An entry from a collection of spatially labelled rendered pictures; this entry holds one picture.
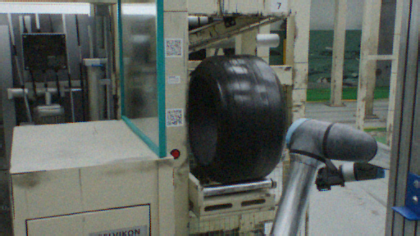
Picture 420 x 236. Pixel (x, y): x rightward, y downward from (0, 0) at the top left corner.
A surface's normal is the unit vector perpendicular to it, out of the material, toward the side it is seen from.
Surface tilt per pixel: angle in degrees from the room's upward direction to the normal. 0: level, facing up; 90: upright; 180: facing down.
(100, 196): 90
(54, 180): 90
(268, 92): 58
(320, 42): 90
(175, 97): 90
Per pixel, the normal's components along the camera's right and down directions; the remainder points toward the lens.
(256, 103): 0.32, -0.21
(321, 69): 0.18, 0.20
